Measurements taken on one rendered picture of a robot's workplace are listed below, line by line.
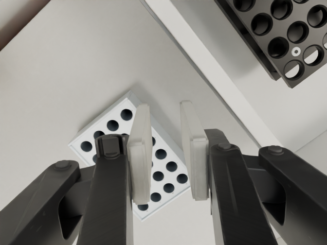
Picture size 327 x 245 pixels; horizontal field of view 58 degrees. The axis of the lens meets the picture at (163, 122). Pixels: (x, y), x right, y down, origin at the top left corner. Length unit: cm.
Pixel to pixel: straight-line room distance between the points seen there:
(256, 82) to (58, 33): 21
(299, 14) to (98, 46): 21
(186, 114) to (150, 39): 18
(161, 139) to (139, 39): 11
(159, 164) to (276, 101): 14
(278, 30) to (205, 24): 7
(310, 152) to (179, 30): 16
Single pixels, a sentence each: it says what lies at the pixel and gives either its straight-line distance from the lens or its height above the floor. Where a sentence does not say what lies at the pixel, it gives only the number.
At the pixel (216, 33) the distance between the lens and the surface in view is 26.
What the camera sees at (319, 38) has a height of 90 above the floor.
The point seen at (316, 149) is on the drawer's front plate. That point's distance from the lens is 29.
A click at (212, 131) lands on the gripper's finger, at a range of 16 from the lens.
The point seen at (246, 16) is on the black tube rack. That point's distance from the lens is 19.
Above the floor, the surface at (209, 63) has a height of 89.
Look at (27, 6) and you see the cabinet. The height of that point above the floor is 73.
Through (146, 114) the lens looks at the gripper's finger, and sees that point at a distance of 17.
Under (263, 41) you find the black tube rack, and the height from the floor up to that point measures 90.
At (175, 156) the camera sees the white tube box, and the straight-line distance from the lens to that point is 32.
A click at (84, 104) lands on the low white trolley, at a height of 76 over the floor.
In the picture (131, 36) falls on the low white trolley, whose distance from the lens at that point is 33.
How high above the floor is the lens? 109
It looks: 72 degrees down
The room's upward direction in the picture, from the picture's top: 179 degrees counter-clockwise
